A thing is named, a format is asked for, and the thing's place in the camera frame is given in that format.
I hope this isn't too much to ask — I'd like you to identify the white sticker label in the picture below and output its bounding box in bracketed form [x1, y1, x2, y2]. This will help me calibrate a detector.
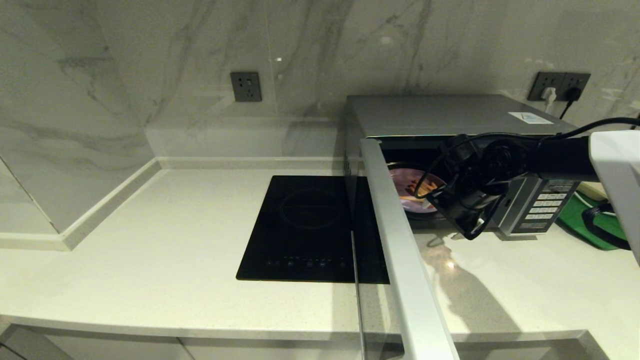
[508, 112, 554, 125]

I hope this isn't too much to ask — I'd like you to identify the grey single wall socket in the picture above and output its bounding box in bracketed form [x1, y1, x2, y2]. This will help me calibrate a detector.
[230, 72, 263, 103]

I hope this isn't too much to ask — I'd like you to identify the black induction cooktop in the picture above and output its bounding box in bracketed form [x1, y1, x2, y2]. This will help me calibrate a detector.
[236, 175, 390, 285]

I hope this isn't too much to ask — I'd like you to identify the silver Panasonic microwave oven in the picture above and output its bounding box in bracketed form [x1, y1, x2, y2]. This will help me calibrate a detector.
[344, 95, 583, 237]

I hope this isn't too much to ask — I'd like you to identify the purple plastic plate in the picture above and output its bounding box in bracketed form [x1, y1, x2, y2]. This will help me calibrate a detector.
[389, 167, 448, 215]

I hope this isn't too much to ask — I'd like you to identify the white cable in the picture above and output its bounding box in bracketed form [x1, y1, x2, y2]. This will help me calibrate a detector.
[572, 192, 608, 217]

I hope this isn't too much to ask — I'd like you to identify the black power plug with cable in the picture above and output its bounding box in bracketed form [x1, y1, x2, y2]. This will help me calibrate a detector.
[560, 87, 585, 120]

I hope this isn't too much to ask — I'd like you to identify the green plastic tray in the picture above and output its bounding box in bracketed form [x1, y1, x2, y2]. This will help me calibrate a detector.
[557, 192, 632, 251]

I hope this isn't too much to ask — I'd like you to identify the grey double wall socket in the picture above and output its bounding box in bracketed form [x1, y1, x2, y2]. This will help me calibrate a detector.
[528, 71, 592, 102]

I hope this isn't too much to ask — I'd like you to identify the white cabinet door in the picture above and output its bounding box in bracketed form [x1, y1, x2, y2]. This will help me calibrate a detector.
[179, 337, 363, 360]

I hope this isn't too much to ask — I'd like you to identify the grey corner cabinet panel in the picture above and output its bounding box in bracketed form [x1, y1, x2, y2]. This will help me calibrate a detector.
[0, 325, 76, 360]

